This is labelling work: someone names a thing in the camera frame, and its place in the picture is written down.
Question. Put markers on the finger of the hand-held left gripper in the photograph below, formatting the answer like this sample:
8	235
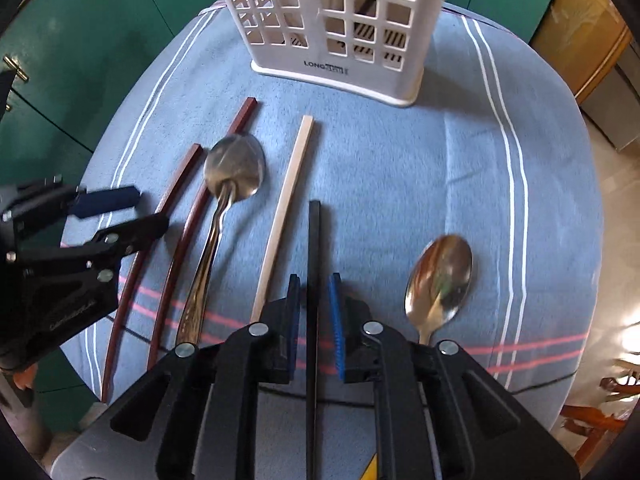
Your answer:
107	199
140	230

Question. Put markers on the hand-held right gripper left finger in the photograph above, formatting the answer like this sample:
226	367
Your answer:
292	312

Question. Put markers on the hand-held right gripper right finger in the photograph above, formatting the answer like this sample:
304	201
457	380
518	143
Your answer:
336	322

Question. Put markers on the dark red chopstick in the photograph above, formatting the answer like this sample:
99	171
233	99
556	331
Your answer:
185	170
240	120

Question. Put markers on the black chopstick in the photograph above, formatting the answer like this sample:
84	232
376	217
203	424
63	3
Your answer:
314	240

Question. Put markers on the white chopstick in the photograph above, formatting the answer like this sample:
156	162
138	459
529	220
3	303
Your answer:
287	195

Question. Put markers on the white plastic utensil holder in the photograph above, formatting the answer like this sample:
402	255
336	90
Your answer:
380	82

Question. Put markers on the person's left hand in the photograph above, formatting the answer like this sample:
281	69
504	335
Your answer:
23	376

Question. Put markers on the blue striped tablecloth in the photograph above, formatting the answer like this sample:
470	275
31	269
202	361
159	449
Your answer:
400	170

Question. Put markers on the wooden chair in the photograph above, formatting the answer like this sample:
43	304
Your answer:
600	415

